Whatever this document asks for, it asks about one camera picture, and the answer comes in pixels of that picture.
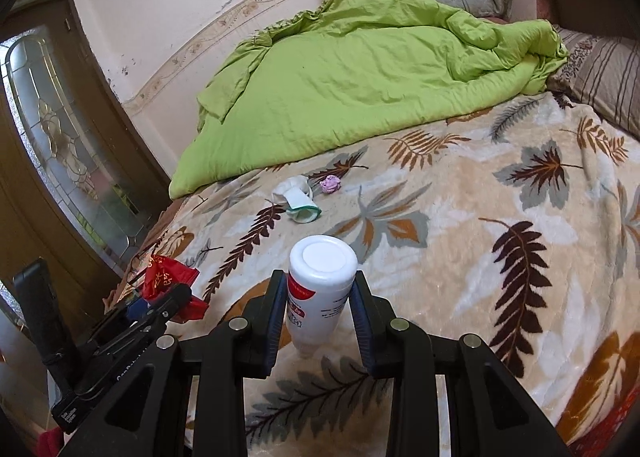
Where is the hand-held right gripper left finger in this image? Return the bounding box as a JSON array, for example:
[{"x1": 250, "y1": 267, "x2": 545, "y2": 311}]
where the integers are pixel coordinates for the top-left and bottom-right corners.
[{"x1": 59, "y1": 269, "x2": 290, "y2": 457}]

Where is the red cloth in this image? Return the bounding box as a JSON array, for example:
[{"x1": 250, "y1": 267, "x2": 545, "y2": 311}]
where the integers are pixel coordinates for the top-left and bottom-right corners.
[{"x1": 39, "y1": 427, "x2": 66, "y2": 457}]

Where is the striped brown pillow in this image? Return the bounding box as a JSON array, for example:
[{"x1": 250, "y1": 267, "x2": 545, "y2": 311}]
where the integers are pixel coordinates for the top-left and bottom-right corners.
[{"x1": 545, "y1": 26, "x2": 640, "y2": 135}]

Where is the wooden door with glass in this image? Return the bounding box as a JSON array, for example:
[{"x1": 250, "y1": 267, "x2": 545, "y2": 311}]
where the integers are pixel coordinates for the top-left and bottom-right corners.
[{"x1": 0, "y1": 0, "x2": 173, "y2": 333}]

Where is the red wrapper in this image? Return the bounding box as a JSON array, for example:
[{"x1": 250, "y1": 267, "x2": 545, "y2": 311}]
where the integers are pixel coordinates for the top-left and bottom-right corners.
[{"x1": 140, "y1": 254, "x2": 210, "y2": 323}]

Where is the white plastic bottle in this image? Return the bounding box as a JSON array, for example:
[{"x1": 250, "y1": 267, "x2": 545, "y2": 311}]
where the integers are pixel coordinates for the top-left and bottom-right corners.
[{"x1": 285, "y1": 234, "x2": 359, "y2": 357}]

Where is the green quilt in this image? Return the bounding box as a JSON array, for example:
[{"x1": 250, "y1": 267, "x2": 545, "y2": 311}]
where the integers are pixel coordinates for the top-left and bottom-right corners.
[{"x1": 169, "y1": 0, "x2": 570, "y2": 199}]

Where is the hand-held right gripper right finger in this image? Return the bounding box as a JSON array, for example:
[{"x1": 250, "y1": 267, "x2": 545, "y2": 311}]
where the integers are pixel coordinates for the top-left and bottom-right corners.
[{"x1": 349, "y1": 270, "x2": 572, "y2": 457}]

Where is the crumpled white-green wrapper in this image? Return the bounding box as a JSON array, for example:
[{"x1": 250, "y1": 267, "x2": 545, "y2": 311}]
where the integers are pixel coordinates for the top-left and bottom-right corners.
[{"x1": 272, "y1": 176, "x2": 322, "y2": 224}]

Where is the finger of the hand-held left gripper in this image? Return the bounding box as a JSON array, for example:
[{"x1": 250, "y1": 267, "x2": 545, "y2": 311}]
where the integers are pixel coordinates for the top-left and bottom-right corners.
[
  {"x1": 100, "y1": 298, "x2": 155, "y2": 333},
  {"x1": 132, "y1": 283, "x2": 195, "y2": 338}
]

